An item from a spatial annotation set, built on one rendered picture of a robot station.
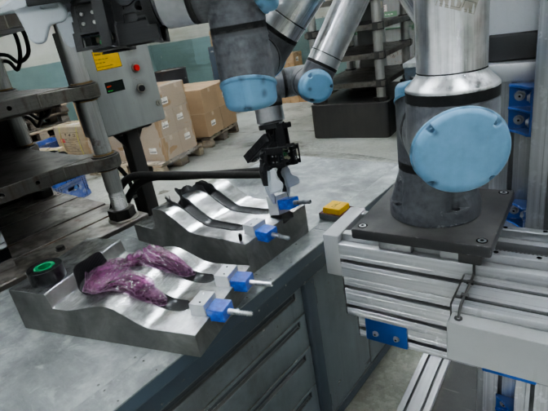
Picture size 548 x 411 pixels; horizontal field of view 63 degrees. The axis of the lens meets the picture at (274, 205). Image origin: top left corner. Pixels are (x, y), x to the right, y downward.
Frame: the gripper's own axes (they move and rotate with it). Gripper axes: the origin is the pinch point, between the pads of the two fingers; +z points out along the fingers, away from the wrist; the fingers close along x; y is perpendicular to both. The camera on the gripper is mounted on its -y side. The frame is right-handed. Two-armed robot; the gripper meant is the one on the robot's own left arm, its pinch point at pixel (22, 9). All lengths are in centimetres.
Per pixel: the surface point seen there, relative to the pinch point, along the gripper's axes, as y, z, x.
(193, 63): -56, 260, 859
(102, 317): 57, 13, 17
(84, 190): 90, 237, 357
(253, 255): 56, -15, 43
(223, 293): 57, -12, 26
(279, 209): 47, -22, 55
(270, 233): 50, -20, 44
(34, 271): 48, 32, 25
